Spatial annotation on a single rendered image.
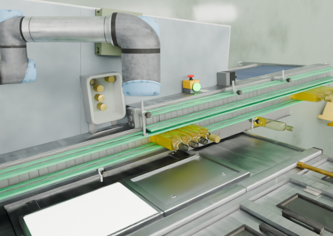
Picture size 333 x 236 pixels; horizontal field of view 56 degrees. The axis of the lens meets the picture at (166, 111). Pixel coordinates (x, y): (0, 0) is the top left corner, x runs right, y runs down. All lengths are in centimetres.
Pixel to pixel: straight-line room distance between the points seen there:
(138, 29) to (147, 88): 17
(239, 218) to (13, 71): 91
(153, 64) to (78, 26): 24
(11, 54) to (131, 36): 37
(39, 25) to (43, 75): 50
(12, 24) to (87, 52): 56
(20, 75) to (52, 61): 44
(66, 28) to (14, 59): 19
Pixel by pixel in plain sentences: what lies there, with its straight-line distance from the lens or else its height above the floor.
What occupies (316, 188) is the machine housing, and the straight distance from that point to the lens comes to 145.
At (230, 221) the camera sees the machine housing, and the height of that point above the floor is 147.
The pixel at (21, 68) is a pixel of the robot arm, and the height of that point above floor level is 114.
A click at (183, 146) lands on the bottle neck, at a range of 139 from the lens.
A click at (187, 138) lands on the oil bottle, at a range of 146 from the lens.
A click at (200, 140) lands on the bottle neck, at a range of 147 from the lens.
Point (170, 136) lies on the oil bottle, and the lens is 147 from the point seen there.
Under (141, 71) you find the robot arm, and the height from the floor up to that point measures 140.
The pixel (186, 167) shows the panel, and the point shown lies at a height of 107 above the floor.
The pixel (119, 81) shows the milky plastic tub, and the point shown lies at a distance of 150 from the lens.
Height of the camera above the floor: 217
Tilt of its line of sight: 53 degrees down
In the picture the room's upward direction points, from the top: 106 degrees clockwise
